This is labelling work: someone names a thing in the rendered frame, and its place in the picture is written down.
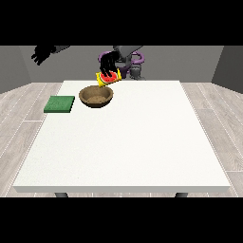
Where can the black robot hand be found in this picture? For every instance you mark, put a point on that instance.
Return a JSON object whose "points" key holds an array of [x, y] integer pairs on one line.
{"points": [[42, 53], [109, 65]]}

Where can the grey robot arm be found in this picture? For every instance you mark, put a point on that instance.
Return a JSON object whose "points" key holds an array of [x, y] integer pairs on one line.
{"points": [[62, 48], [126, 51]]}

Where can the brown wooden bowl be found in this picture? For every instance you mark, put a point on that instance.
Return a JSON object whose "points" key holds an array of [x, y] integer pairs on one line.
{"points": [[96, 96]]}

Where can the green square pad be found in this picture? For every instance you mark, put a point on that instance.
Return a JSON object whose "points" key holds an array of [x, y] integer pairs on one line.
{"points": [[59, 104]]}

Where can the dark table leg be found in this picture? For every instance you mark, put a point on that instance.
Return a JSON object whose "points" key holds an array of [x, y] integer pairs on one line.
{"points": [[181, 195], [61, 195]]}

